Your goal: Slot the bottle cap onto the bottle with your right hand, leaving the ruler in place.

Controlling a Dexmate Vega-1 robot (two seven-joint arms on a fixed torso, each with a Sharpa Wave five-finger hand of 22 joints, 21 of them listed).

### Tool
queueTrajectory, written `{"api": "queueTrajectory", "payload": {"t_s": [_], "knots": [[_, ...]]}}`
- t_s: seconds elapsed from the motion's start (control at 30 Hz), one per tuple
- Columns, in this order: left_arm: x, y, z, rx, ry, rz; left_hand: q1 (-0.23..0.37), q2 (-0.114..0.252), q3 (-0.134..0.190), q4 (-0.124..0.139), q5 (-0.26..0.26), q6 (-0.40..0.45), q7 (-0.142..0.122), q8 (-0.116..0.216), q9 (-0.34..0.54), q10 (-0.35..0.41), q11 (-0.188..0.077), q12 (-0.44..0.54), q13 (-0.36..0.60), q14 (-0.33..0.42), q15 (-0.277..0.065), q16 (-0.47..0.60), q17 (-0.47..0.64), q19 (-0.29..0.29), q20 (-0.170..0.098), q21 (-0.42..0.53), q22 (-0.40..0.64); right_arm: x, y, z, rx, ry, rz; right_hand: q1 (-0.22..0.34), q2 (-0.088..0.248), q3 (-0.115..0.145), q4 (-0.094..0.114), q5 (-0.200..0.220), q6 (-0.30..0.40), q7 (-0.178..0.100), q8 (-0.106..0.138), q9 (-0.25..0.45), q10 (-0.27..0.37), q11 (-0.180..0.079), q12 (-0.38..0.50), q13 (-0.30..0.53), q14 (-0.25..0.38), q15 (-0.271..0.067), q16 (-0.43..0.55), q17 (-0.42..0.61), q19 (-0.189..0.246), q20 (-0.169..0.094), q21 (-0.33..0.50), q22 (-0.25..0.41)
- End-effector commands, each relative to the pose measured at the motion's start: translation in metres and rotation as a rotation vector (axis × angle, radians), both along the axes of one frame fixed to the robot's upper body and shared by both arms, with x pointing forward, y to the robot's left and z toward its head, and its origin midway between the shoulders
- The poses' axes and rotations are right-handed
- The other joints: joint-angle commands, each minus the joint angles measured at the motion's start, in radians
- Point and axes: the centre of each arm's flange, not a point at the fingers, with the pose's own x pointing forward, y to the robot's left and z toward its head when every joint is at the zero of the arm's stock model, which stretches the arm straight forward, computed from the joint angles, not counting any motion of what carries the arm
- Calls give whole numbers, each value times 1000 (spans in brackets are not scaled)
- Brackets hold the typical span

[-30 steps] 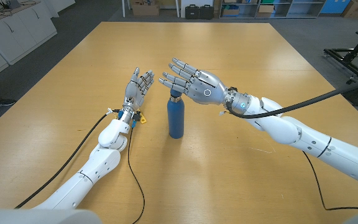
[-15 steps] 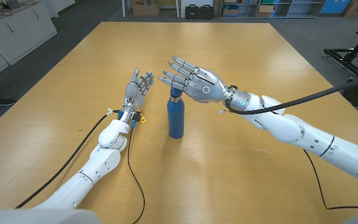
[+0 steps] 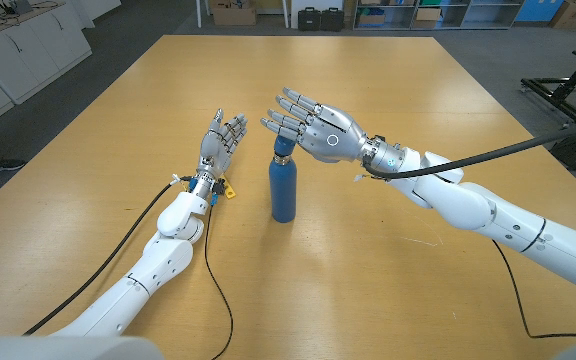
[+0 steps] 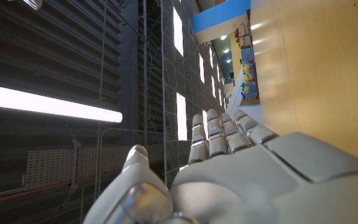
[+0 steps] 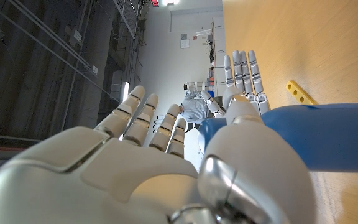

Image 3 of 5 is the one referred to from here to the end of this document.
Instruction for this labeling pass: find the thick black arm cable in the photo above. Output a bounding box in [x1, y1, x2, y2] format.
[22, 174, 194, 336]
[361, 119, 576, 180]

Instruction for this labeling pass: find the small cardboard box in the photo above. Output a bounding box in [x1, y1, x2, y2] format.
[412, 7, 443, 29]

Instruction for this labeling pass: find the white table frame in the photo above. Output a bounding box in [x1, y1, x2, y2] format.
[196, 0, 291, 29]

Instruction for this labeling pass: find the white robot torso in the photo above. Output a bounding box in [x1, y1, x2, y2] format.
[0, 335, 576, 360]

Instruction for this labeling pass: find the blue panel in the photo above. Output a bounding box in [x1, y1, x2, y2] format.
[515, 0, 553, 23]

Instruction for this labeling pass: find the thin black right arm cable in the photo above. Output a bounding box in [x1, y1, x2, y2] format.
[491, 239, 576, 340]

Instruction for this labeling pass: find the grey laptop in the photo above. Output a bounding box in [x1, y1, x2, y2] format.
[0, 0, 34, 15]

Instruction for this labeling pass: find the blue metal bottle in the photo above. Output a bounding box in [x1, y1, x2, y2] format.
[268, 153, 298, 224]

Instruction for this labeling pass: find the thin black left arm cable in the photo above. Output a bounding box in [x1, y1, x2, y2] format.
[210, 199, 235, 360]

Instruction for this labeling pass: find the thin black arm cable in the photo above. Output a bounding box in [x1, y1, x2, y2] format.
[210, 199, 235, 360]
[491, 239, 576, 340]

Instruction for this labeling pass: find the white board panel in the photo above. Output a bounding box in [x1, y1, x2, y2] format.
[290, 0, 347, 30]

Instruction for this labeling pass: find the black sneaker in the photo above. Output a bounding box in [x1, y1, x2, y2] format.
[0, 158, 27, 175]

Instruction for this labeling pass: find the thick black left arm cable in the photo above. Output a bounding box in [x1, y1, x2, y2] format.
[22, 174, 194, 336]

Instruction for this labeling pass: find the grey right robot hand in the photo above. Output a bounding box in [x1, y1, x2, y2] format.
[260, 87, 407, 176]

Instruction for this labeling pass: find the grey shelf unit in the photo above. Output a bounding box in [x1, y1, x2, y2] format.
[352, 0, 524, 31]

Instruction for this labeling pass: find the blue and black bottle cap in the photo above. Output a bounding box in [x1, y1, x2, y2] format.
[272, 133, 298, 159]

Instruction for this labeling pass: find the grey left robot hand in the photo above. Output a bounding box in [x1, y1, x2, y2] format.
[195, 108, 248, 184]

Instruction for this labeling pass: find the black hard case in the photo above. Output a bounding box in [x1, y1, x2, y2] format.
[297, 6, 322, 32]
[320, 6, 346, 33]

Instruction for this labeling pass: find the long white cabinet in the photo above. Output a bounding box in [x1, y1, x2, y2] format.
[0, 0, 93, 105]

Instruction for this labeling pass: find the large cardboard box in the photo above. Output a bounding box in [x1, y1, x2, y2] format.
[211, 0, 258, 27]

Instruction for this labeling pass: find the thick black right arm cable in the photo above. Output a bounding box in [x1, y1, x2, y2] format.
[361, 119, 576, 180]

